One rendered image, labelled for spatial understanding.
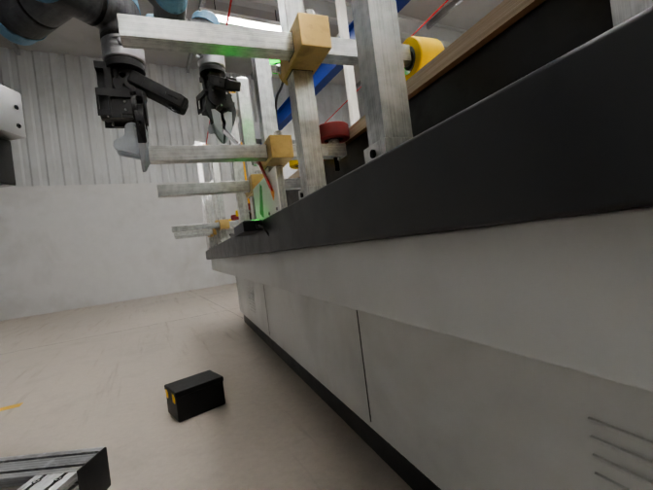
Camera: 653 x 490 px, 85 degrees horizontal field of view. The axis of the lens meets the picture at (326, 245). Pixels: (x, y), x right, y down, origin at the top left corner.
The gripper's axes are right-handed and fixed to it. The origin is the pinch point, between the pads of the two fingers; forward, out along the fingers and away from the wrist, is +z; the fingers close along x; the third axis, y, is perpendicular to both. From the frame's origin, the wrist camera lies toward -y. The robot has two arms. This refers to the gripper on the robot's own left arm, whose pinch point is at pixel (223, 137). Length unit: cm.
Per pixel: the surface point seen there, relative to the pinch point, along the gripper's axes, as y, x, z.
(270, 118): -22.1, -0.9, 2.0
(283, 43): -47.6, 13.1, 1.2
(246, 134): 1.8, -8.3, -2.5
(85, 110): 739, -96, -294
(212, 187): 2.4, 4.2, 13.5
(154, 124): 709, -215, -271
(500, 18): -74, -2, 7
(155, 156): -16.9, 24.3, 11.5
